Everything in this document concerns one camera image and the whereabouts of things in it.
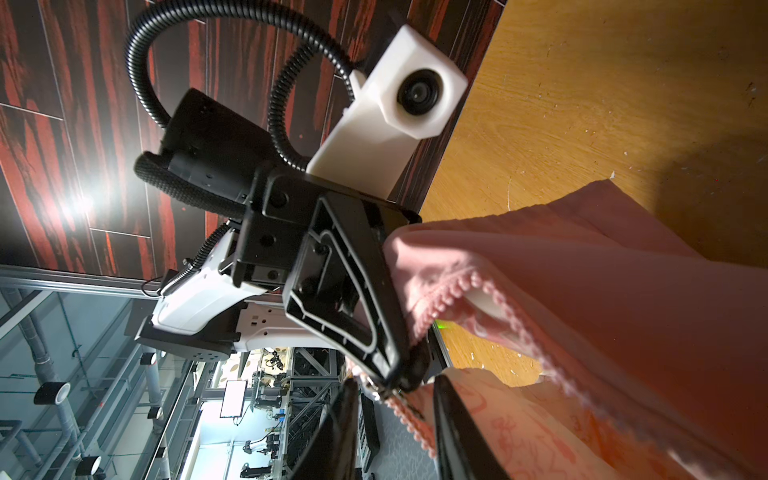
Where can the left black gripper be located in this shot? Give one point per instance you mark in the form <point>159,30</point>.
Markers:
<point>340,288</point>

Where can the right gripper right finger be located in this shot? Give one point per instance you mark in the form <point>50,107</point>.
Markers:
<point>462,452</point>

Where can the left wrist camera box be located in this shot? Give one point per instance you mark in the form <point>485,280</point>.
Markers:
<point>409,96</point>

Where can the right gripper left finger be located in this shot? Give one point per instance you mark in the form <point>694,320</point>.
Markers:
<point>331,454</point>

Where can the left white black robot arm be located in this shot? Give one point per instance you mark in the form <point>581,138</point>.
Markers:
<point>189,312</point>

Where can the pink zip jacket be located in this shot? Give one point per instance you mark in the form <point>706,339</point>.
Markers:
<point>654,358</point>

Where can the bright monitor screen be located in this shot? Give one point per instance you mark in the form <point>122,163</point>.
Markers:
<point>233,400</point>

